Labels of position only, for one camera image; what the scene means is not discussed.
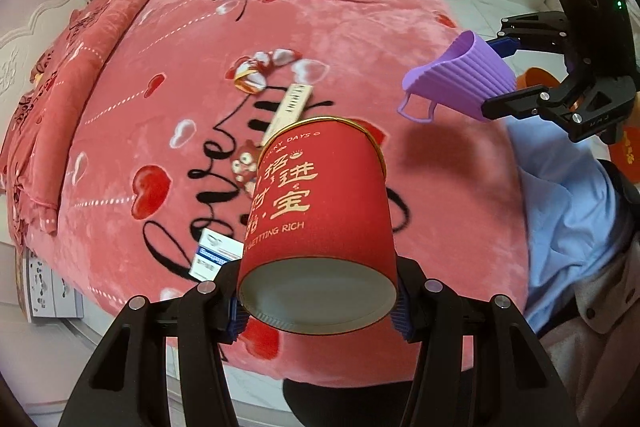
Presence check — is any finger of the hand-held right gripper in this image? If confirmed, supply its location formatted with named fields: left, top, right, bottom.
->
left=481, top=73, right=601, bottom=124
left=492, top=11, right=573, bottom=58

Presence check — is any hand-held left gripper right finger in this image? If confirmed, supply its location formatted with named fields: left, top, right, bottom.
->
left=392, top=257, right=581, bottom=427

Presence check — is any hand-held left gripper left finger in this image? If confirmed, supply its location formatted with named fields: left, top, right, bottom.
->
left=59, top=263, right=246, bottom=427

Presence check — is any orange bin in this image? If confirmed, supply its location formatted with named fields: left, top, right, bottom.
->
left=517, top=66, right=640, bottom=185

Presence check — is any long white blue medicine box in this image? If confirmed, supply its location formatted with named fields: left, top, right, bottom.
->
left=189, top=229, right=246, bottom=282

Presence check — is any purple ribbed cup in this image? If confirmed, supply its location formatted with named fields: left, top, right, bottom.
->
left=397, top=31, right=521, bottom=124

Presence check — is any red paper cup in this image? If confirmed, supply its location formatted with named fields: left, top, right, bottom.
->
left=236, top=117, right=401, bottom=335

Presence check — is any beige slim box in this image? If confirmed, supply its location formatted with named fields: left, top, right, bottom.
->
left=260, top=82, right=316, bottom=148

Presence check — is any person's black trouser leg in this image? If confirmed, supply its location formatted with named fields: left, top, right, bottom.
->
left=280, top=369, right=418, bottom=427

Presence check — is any white nightstand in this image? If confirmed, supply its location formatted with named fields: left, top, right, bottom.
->
left=15, top=247, right=86, bottom=324

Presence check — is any person's pale vest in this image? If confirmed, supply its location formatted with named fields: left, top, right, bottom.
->
left=542, top=249, right=640, bottom=427

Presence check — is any red folded quilt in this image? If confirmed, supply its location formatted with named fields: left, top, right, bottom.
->
left=0, top=0, right=201, bottom=235

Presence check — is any white bed headboard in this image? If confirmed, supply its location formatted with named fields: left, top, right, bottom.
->
left=0, top=0, right=93, bottom=92

